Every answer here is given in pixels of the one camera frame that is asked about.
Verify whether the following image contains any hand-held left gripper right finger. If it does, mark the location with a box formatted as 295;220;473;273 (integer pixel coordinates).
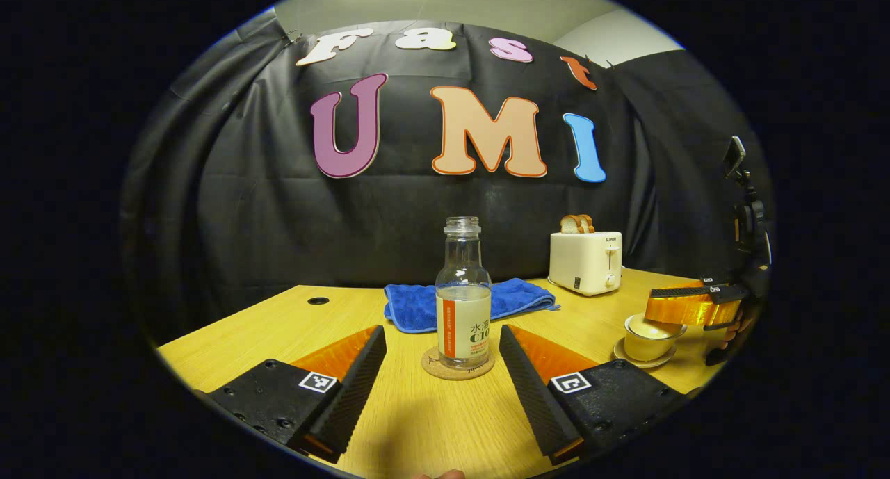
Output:
499;324;689;466

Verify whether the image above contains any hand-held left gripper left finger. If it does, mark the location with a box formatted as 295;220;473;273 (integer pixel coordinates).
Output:
207;325;388;464

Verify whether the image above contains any cream teacup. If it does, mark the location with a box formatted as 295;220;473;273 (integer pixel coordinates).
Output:
624;323;687;362

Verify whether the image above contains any round cork coaster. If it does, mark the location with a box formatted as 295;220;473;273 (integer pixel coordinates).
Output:
421;347;496;381

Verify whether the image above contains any clear glass water bottle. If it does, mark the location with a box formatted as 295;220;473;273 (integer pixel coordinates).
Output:
435;216;493;371

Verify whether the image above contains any cream saucer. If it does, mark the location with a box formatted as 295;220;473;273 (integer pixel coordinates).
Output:
613;336;677;368

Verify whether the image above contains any blue folded towel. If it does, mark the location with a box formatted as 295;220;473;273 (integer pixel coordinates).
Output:
384;277;560;334

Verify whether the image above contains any cream toaster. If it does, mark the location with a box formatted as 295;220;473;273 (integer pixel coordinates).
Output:
548;231;624;297

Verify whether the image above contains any black backdrop cloth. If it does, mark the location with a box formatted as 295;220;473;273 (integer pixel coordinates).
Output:
122;10;772;341

